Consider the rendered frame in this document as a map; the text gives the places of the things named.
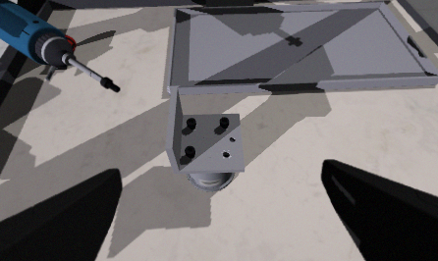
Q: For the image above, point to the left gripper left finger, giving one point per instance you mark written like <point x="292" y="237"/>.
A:
<point x="69" y="226"/>

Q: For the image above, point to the black socket-head screw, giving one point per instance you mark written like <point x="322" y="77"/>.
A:
<point x="108" y="83"/>
<point x="224" y="122"/>
<point x="190" y="152"/>
<point x="191" y="123"/>

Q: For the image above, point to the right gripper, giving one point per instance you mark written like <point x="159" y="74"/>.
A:
<point x="32" y="5"/>

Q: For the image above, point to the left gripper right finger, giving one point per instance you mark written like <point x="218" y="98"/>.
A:
<point x="388" y="221"/>

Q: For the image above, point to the red screwdriver handle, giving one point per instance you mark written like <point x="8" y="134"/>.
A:
<point x="52" y="70"/>

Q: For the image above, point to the blue electric screwdriver barrel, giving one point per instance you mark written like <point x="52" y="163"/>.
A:
<point x="37" y="39"/>

